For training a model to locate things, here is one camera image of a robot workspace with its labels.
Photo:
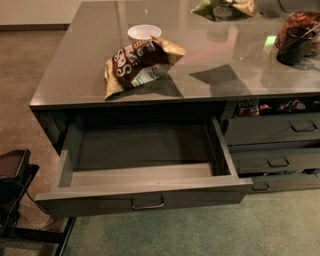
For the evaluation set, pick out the right middle grey drawer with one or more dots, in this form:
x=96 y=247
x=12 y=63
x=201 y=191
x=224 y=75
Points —
x=268 y=161

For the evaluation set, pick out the green jalapeno chip bag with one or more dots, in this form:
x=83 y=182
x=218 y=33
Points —
x=214 y=9

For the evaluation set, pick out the black mesh cup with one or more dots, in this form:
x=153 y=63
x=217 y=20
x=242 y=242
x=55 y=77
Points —
x=296 y=42

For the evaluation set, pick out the open grey top drawer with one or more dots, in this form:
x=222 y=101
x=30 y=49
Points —
x=101 y=170

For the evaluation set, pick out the metal drawer handle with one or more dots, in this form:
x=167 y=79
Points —
x=147 y=203

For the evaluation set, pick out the snack bags in shelf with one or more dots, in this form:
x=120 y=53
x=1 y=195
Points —
x=257 y=107

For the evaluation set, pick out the right bottom grey drawer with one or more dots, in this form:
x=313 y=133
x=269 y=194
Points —
x=280 y=183

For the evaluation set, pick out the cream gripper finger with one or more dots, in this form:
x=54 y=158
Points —
x=247 y=7

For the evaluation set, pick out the brown yellow chip bag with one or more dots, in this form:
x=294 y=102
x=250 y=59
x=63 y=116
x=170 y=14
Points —
x=140 y=63

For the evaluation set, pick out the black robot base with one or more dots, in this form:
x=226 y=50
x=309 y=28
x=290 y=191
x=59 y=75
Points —
x=16 y=175

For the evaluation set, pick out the grey cabinet counter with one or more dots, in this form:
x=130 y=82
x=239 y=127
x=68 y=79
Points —
x=225 y=121

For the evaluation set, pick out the glass jar of snacks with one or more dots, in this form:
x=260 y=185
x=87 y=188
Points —
x=303 y=19

